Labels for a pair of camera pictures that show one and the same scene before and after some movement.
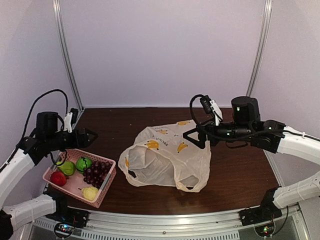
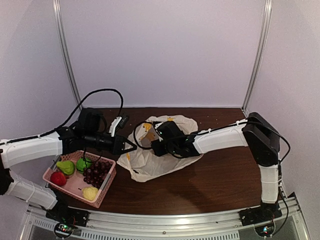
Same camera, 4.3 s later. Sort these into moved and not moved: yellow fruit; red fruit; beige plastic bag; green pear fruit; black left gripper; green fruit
Moved: beige plastic bag; black left gripper
Not moved: red fruit; green fruit; green pear fruit; yellow fruit
